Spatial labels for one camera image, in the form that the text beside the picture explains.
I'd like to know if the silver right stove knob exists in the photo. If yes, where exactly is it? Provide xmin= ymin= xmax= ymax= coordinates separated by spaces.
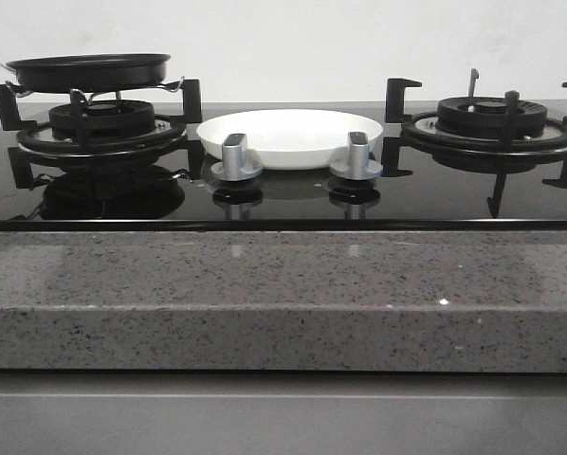
xmin=329 ymin=132 xmax=383 ymax=181

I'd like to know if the black left gas burner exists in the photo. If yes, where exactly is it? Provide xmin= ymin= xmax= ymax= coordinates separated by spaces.
xmin=17 ymin=100 xmax=186 ymax=163

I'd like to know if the silver left stove knob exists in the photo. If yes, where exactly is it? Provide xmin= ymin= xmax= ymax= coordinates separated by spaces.
xmin=211 ymin=133 xmax=263 ymax=182

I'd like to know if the grey cabinet drawer front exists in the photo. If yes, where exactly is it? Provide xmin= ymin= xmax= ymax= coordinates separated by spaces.
xmin=0 ymin=373 xmax=567 ymax=454

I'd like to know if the black left pan support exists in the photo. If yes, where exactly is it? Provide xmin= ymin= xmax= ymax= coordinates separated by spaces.
xmin=0 ymin=78 xmax=203 ymax=188

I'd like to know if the black frying pan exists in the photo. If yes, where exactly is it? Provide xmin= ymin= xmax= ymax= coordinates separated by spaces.
xmin=6 ymin=53 xmax=171 ymax=94

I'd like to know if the black right pan support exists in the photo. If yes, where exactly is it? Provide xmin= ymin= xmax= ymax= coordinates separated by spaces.
xmin=381 ymin=69 xmax=567 ymax=218

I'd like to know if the black right gas burner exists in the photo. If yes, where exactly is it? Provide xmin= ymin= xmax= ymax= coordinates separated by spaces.
xmin=402 ymin=97 xmax=567 ymax=157

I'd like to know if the black glass cooktop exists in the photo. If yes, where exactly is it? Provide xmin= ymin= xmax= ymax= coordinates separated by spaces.
xmin=0 ymin=124 xmax=567 ymax=231

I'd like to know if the black pan support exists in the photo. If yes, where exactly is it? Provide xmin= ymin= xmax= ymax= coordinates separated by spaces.
xmin=0 ymin=78 xmax=203 ymax=188
xmin=381 ymin=69 xmax=567 ymax=218

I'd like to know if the white round plate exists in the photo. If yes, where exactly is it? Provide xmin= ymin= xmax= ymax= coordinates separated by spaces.
xmin=197 ymin=109 xmax=383 ymax=170

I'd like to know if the silver stove knob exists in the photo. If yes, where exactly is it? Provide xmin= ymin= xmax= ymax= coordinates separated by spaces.
xmin=211 ymin=133 xmax=263 ymax=182
xmin=329 ymin=132 xmax=383 ymax=181

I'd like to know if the black gas burner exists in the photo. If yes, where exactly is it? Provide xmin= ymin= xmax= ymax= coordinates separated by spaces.
xmin=17 ymin=100 xmax=186 ymax=163
xmin=402 ymin=97 xmax=567 ymax=157

